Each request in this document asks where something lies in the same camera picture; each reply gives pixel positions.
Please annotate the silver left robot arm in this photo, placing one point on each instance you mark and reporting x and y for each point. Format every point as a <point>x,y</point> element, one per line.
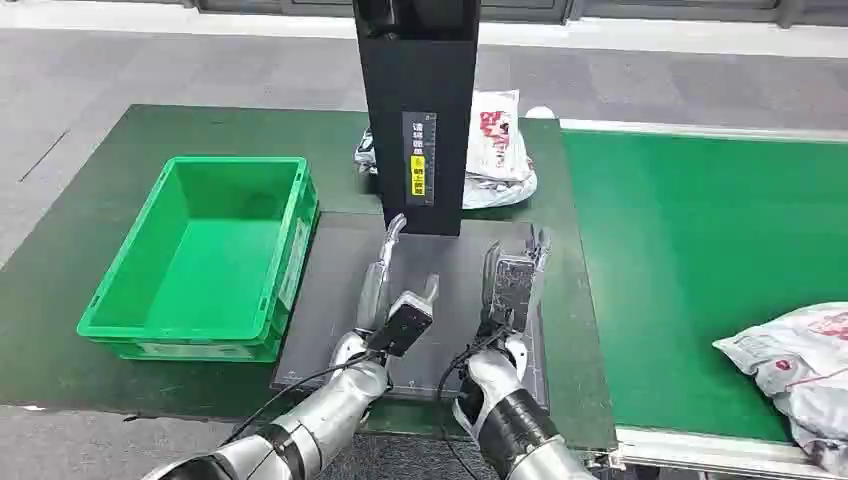
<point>311,424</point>

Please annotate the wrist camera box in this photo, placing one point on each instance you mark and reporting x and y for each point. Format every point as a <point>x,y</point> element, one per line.
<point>513,288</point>
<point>401,328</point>

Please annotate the black scanner base plate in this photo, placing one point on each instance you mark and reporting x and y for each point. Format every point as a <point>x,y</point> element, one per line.
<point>331,298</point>

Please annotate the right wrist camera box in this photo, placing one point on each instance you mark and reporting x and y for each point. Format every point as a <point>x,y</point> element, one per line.
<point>513,288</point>

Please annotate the crumpled grey parcel bag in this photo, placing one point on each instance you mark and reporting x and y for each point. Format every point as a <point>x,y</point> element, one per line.
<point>497,195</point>

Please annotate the black scanner column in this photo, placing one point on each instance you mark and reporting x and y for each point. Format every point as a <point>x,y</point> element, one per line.
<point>417,73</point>

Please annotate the green conveyor belt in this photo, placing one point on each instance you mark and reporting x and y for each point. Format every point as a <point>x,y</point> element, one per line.
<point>676,232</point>

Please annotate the green plastic crate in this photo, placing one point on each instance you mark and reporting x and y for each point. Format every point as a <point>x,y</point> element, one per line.
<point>212,265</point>

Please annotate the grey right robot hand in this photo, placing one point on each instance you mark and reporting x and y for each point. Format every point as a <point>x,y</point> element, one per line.
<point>490,275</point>

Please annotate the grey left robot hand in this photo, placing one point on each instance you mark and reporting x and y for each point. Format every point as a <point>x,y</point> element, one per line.
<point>374,291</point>

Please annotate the dark green table mat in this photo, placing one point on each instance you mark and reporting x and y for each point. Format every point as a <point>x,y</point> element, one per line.
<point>60,298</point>

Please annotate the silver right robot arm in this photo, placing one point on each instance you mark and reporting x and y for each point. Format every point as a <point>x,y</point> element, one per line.
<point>517,424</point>

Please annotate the small white round object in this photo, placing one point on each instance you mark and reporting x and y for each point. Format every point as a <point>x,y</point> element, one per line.
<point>540,113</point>

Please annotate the black yellow column label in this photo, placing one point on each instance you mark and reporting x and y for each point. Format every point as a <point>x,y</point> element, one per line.
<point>418,159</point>

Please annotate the aluminium conveyor frame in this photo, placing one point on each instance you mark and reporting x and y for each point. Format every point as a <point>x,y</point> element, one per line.
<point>696,447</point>

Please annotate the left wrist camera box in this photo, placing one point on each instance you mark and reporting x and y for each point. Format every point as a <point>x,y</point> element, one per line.
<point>401,328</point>

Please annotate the grey parcel bag red print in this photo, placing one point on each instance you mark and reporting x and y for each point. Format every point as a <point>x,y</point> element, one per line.
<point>788,358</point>

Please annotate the white parcel bag red print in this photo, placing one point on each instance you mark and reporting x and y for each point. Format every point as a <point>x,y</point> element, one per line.
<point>497,139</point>

